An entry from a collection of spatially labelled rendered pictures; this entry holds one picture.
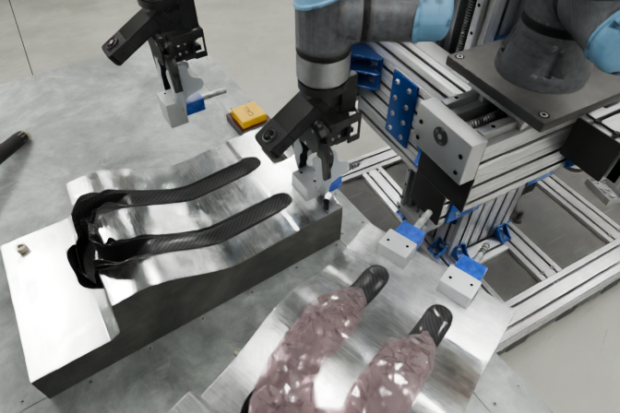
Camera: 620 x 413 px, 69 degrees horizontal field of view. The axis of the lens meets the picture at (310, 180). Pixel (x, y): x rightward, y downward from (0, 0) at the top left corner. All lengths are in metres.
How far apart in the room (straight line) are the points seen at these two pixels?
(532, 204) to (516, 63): 1.09
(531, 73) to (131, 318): 0.70
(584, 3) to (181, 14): 0.59
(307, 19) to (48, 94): 0.88
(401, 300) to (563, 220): 1.21
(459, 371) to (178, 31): 0.68
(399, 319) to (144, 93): 0.84
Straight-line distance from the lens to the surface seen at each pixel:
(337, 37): 0.58
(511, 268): 1.63
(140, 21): 0.82
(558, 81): 0.82
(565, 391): 1.73
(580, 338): 1.85
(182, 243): 0.72
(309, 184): 0.75
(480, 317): 0.72
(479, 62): 0.86
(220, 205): 0.78
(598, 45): 0.64
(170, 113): 0.90
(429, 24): 0.59
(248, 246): 0.71
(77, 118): 1.20
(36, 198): 1.03
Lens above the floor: 1.46
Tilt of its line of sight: 46 degrees down
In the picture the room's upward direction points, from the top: straight up
